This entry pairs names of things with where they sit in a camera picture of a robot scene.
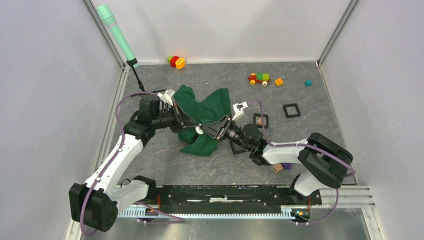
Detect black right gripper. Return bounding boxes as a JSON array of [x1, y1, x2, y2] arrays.
[[199, 114, 251, 152]]

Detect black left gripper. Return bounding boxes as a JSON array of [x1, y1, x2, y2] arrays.
[[152, 102, 200, 134]]

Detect green fabric garment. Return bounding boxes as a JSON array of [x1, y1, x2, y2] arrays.
[[173, 85, 232, 157]]

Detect black display frame box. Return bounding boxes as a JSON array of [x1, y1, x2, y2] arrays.
[[253, 113, 269, 129]]

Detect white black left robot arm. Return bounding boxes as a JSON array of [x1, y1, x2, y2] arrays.
[[68, 89, 183, 237]]

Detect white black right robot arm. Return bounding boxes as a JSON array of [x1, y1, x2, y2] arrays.
[[195, 116, 355, 204]]

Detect red orange green toy blocks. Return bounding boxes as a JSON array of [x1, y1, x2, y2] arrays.
[[167, 55, 186, 70]]

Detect colourful toy brick car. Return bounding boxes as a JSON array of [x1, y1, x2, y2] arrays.
[[248, 73, 271, 87]]

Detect tan wooden block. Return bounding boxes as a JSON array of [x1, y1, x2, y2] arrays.
[[272, 163, 285, 173]]

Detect black tripod microphone stand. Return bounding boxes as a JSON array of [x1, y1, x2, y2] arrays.
[[126, 58, 165, 96]]

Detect orange toy brick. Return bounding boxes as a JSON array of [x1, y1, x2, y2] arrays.
[[274, 78, 284, 87]]

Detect purple toy block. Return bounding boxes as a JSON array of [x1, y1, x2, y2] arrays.
[[281, 163, 293, 171]]

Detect teal small cube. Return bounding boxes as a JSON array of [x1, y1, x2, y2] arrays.
[[304, 79, 312, 87]]

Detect mint green microphone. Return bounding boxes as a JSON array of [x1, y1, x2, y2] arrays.
[[96, 4, 138, 67]]

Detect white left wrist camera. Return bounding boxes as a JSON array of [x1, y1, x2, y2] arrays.
[[157, 89, 175, 106]]

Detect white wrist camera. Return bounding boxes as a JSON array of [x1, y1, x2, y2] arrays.
[[232, 101, 249, 122], [157, 89, 175, 106]]

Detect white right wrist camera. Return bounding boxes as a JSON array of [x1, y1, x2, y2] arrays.
[[232, 101, 249, 122]]

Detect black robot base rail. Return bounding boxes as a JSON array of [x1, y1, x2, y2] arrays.
[[134, 175, 322, 214]]

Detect black square frame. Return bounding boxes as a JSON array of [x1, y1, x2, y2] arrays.
[[282, 103, 301, 119]]

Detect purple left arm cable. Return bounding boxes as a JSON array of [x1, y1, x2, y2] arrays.
[[79, 91, 186, 238]]

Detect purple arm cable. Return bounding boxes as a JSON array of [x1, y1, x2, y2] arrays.
[[79, 91, 186, 238], [246, 99, 357, 226]]

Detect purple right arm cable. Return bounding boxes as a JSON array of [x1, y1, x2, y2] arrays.
[[246, 99, 357, 226]]

